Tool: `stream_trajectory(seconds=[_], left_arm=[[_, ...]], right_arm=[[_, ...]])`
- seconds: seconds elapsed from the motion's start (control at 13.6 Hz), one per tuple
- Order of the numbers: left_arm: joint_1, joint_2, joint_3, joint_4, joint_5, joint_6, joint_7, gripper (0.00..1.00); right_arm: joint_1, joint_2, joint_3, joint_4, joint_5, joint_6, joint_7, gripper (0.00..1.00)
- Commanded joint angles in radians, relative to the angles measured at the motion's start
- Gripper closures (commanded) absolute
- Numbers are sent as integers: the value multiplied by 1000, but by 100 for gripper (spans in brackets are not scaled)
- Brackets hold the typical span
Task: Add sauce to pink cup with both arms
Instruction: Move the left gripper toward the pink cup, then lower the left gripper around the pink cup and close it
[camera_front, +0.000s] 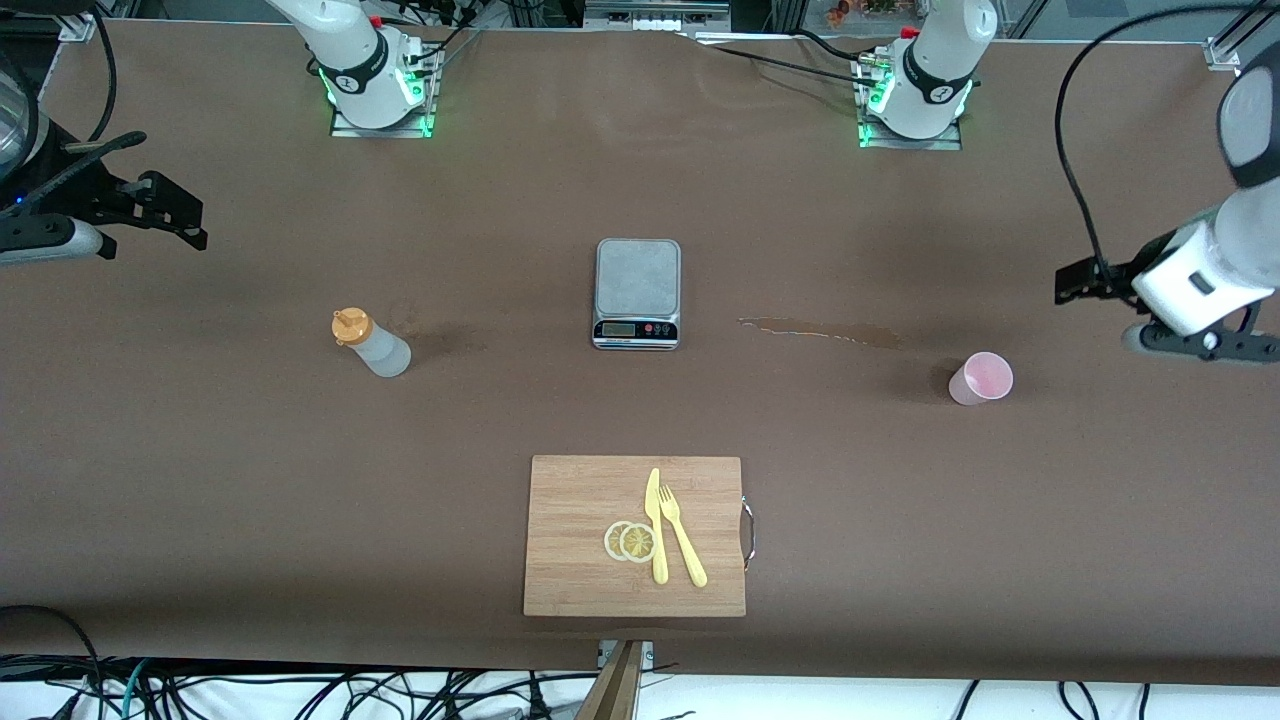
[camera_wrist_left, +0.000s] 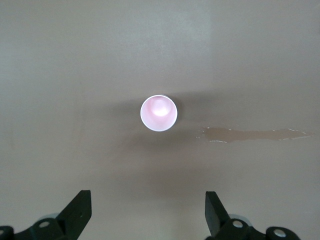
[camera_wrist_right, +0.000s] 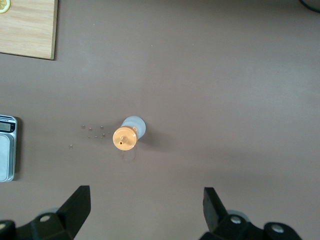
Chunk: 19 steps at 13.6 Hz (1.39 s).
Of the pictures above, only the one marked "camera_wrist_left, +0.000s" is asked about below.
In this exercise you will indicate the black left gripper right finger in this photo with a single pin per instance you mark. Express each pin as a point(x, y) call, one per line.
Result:
point(220, 222)

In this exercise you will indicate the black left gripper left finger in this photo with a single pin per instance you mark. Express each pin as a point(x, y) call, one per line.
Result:
point(72, 220)

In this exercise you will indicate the pink plastic cup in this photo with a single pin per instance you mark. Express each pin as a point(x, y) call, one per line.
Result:
point(159, 117)

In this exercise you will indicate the brown liquid spill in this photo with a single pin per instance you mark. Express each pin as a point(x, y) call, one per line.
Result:
point(225, 135)

